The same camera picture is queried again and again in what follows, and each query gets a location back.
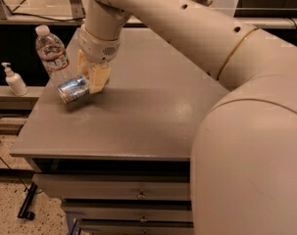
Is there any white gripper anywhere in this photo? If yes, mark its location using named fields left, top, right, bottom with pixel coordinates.
left=76, top=24, right=121, bottom=94

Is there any blue silver redbull can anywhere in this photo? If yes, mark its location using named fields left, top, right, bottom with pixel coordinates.
left=57, top=75, right=89, bottom=104

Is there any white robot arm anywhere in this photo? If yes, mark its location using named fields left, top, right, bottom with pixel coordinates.
left=93, top=0, right=297, bottom=235

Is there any clear water bottle red label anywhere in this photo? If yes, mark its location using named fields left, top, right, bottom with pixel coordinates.
left=35, top=24, right=74, bottom=86

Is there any white pump dispenser bottle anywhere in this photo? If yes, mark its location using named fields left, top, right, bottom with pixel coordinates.
left=2, top=62, right=28, bottom=96

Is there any grey drawer cabinet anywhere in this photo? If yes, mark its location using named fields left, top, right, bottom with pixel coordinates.
left=11, top=28, right=226, bottom=235

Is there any black floor cable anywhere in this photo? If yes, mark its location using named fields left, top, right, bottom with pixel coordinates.
left=0, top=115, right=29, bottom=192

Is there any black metal floor bracket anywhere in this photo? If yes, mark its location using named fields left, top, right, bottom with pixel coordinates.
left=18, top=183, right=38, bottom=220

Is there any grey metal shelf rail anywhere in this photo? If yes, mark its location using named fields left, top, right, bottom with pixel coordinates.
left=0, top=15, right=297, bottom=29

